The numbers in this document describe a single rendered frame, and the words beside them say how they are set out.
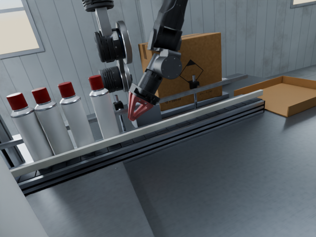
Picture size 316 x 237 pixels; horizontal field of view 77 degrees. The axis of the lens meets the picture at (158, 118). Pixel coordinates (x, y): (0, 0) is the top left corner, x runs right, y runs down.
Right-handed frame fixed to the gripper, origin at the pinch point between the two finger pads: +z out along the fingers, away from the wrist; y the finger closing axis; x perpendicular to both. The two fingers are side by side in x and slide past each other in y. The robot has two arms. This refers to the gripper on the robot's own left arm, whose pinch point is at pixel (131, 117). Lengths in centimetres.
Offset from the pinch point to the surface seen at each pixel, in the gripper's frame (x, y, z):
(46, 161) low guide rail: -16.5, 3.8, 18.7
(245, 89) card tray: 49, -13, -30
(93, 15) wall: -16, -243, -57
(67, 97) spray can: -18.3, 1.3, 1.5
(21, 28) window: -79, -247, 1
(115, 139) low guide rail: -2.7, 3.7, 7.1
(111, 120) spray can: -5.5, 1.6, 2.8
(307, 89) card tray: 67, 0, -42
